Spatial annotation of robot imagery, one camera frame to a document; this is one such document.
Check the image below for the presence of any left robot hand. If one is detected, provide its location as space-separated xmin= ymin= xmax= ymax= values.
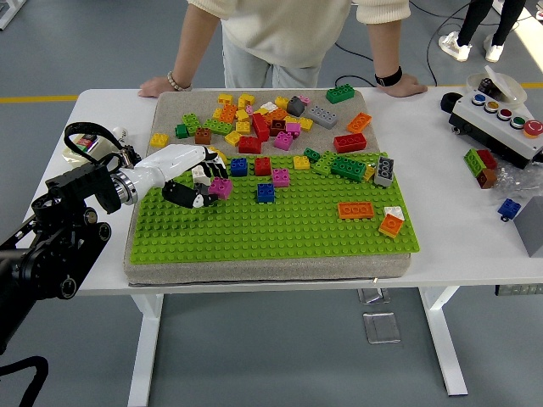
xmin=126 ymin=143 xmax=230 ymax=209

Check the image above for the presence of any person's right hand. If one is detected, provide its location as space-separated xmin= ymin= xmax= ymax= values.
xmin=138 ymin=75 xmax=175 ymax=98

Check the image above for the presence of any person's left hand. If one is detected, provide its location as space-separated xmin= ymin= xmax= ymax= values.
xmin=379 ymin=72 xmax=428 ymax=98

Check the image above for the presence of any light green long brick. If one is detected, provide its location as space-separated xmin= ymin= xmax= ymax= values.
xmin=201 ymin=118 xmax=235 ymax=137

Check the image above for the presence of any red long brick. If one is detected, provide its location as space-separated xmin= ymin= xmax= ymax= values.
xmin=333 ymin=132 xmax=367 ymax=154

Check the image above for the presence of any grey long brick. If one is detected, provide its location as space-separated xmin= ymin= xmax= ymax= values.
xmin=372 ymin=156 xmax=396 ymax=188
xmin=305 ymin=104 xmax=339 ymax=131

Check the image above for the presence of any red tall brick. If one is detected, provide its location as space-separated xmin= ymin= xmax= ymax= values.
xmin=250 ymin=112 xmax=271 ymax=142

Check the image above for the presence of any dark green long brick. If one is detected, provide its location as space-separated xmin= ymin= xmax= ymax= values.
xmin=329 ymin=154 xmax=368 ymax=183

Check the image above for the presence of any orange flat brick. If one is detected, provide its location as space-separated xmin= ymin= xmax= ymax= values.
xmin=337 ymin=202 xmax=377 ymax=221

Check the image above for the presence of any orange and yellow brick stack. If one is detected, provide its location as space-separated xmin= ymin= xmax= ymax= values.
xmin=378 ymin=214 xmax=405 ymax=242

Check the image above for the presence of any green studded baseplate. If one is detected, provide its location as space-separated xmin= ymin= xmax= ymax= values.
xmin=129 ymin=151 xmax=421 ymax=267

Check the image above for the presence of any black wristwatch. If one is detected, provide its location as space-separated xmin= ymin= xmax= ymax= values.
xmin=374 ymin=66 xmax=404 ymax=88

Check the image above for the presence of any dark small part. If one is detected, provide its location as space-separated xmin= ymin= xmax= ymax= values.
xmin=477 ymin=77 xmax=500 ymax=97

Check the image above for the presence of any white push-button control box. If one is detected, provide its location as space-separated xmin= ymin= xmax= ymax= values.
xmin=448 ymin=91 xmax=543 ymax=170

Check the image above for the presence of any person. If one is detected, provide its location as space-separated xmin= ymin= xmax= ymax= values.
xmin=186 ymin=0 xmax=411 ymax=90
xmin=437 ymin=0 xmax=527 ymax=64

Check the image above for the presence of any clear round container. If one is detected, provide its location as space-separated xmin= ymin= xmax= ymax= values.
xmin=465 ymin=64 xmax=529 ymax=107

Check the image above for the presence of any grey-brown foam mat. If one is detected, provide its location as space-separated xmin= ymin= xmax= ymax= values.
xmin=121 ymin=87 xmax=413 ymax=289

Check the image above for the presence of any clear plastic bag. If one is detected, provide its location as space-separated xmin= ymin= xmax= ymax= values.
xmin=491 ymin=163 xmax=543 ymax=201

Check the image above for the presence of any white table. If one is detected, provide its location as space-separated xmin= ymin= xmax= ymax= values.
xmin=0 ymin=86 xmax=543 ymax=398

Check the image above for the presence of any white furniture base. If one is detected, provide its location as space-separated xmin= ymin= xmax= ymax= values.
xmin=0 ymin=0 xmax=23 ymax=31

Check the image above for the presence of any grey box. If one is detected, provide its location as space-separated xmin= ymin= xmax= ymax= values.
xmin=512 ymin=195 xmax=543 ymax=259

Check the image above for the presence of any clear floor plate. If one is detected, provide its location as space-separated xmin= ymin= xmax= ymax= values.
xmin=361 ymin=311 xmax=402 ymax=345
xmin=356 ymin=287 xmax=392 ymax=305

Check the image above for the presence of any table control panel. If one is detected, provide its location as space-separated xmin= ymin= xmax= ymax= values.
xmin=494 ymin=282 xmax=543 ymax=297

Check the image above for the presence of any bead bracelet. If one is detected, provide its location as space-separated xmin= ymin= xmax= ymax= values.
xmin=166 ymin=70 xmax=193 ymax=92

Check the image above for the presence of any black ring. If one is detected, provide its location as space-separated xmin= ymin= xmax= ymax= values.
xmin=439 ymin=91 xmax=464 ymax=114

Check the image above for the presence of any black floor cable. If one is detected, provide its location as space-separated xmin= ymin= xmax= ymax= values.
xmin=333 ymin=40 xmax=378 ymax=88
xmin=426 ymin=0 xmax=472 ymax=87

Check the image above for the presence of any beige switch box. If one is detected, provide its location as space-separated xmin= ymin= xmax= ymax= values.
xmin=62 ymin=131 xmax=114 ymax=164

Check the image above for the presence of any blue brick keychain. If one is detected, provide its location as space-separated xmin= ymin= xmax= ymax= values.
xmin=496 ymin=198 xmax=522 ymax=223

